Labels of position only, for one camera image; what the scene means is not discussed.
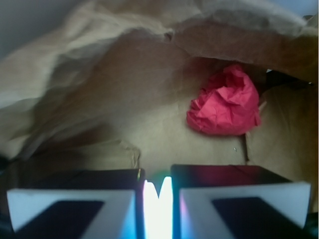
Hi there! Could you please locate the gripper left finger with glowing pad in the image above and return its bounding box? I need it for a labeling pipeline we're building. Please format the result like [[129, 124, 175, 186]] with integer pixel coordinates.
[[6, 168, 145, 239]]

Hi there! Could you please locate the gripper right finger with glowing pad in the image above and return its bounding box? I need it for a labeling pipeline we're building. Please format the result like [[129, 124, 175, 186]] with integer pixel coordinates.
[[171, 164, 311, 239]]

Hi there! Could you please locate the red paper ball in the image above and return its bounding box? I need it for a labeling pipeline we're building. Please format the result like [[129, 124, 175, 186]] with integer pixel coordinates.
[[186, 64, 261, 136]]

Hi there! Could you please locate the brown paper bag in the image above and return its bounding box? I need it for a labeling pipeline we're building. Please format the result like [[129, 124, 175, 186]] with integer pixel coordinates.
[[0, 0, 319, 214]]

